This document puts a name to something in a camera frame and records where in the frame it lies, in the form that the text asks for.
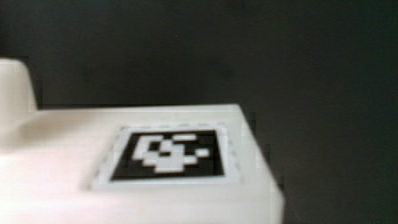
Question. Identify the white drawer box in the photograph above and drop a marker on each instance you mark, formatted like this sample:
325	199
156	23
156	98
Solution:
151	165

